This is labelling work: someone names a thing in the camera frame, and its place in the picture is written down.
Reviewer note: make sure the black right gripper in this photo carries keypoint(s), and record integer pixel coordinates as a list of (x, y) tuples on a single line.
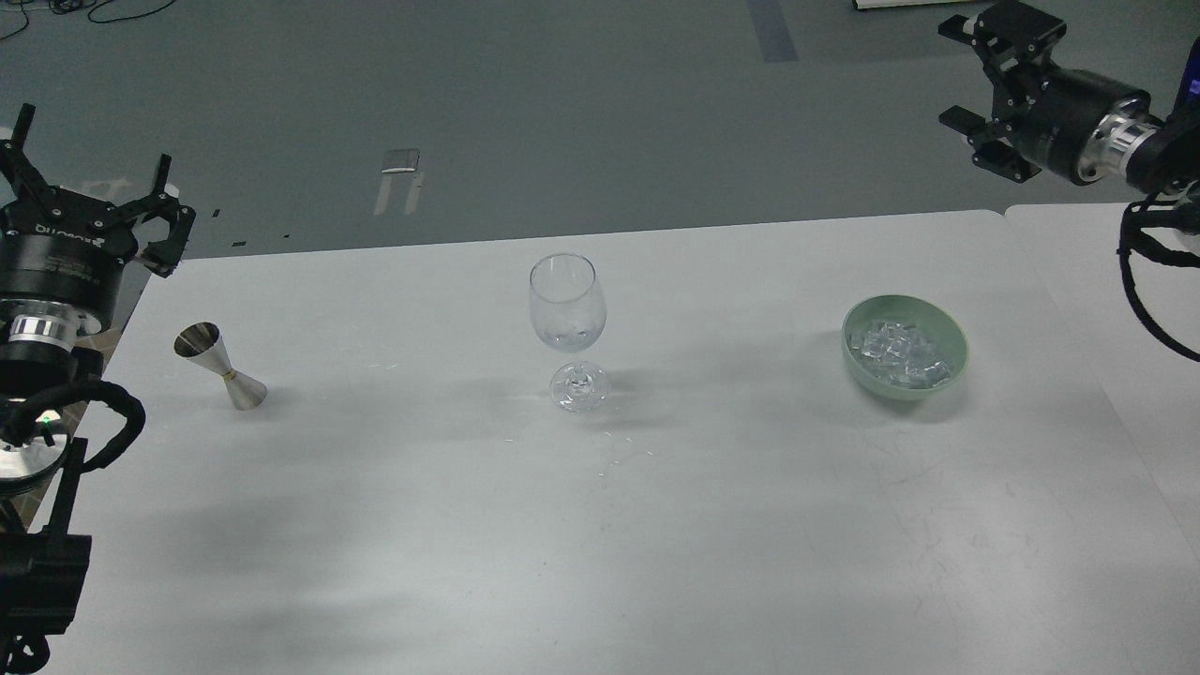
[(1079, 125)]

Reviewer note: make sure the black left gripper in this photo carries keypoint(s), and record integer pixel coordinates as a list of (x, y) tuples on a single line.
[(66, 264)]

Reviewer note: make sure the steel double jigger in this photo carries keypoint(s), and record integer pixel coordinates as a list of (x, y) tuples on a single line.
[(202, 344)]

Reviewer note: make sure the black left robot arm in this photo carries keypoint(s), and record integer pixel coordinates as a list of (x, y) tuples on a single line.
[(61, 420)]

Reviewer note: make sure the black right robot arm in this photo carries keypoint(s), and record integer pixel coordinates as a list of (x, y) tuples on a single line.
[(1164, 172)]

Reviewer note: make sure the clear ice cubes pile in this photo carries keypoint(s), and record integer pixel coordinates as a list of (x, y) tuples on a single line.
[(900, 354)]

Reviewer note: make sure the clear wine glass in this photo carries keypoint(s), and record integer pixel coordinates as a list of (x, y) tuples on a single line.
[(567, 310)]

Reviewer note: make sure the green bowl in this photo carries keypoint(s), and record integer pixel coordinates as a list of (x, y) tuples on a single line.
[(941, 326)]

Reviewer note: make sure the metal floor plate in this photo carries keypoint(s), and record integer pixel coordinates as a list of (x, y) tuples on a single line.
[(402, 160)]

